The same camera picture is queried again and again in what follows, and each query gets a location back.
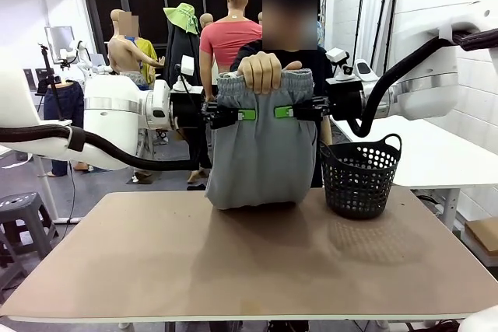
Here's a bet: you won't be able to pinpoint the straight black pole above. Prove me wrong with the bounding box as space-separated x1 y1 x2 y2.
366 0 394 76

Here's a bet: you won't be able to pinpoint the white side table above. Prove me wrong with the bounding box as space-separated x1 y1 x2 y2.
333 114 498 232

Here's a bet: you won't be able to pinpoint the brown cardboard box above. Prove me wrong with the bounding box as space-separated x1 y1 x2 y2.
465 217 498 257

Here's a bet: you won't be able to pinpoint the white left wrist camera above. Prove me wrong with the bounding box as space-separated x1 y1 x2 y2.
180 54 196 76

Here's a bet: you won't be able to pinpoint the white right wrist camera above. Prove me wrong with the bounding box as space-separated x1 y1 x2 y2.
325 47 352 65

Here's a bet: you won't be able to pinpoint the black camera tripod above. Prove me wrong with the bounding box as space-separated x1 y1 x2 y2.
37 42 66 121

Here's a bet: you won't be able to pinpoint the black plastic laundry basket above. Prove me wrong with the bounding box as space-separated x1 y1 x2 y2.
319 133 402 220

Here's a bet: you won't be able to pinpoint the bare-torso tan mannequin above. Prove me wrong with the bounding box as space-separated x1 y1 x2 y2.
107 9 165 90

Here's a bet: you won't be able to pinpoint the person's right hand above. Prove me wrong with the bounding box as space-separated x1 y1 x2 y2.
237 51 303 96

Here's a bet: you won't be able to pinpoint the grey plastic stool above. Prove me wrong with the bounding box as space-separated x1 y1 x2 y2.
0 191 59 261
0 230 26 304

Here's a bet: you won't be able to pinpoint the black left arm cable sleeve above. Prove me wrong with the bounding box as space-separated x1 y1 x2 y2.
0 124 208 172

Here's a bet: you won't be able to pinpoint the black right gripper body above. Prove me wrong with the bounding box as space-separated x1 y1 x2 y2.
293 78 365 122

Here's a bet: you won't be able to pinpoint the black coat on mannequin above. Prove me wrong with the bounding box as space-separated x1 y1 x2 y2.
162 23 204 90

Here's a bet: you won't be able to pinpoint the black right arm cable sleeve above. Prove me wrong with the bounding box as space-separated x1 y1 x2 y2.
345 28 498 138

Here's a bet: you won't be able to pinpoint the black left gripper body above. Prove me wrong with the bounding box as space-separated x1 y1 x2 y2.
170 90 239 131

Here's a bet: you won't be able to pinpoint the grey framed monitor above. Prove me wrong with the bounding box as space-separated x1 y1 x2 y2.
44 26 75 61

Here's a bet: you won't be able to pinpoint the person in black t-shirt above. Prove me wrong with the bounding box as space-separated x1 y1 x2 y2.
229 40 334 147

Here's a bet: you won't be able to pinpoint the curved black wall pipe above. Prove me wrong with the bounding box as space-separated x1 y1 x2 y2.
349 0 384 76

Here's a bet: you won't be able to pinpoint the red crop top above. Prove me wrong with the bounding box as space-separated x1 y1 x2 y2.
199 19 263 66

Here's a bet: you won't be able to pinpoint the grey drawstring shorts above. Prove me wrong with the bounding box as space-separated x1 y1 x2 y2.
205 68 316 211

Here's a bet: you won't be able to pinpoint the green sun hat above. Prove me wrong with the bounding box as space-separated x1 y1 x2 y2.
163 2 200 35

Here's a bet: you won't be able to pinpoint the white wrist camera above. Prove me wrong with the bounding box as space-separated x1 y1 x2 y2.
180 54 196 76
325 47 352 65

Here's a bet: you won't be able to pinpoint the yellow shirt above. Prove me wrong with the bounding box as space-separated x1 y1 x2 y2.
134 37 159 85

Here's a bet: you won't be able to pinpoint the black arm cable sleeve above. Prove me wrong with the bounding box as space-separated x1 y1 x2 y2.
345 28 498 138
0 124 208 172

